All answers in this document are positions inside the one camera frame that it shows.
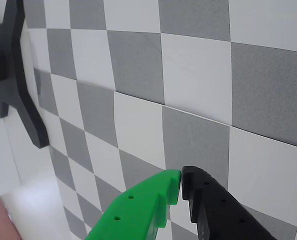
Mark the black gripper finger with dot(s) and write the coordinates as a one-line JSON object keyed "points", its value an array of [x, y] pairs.
{"points": [[218, 215]]}

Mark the black stand foot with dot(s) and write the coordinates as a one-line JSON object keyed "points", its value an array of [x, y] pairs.
{"points": [[16, 75]]}

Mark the grey white checkerboard mat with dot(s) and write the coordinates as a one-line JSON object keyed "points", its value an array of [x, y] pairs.
{"points": [[188, 75]]}

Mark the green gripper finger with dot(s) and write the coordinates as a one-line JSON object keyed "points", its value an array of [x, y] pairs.
{"points": [[138, 212]]}

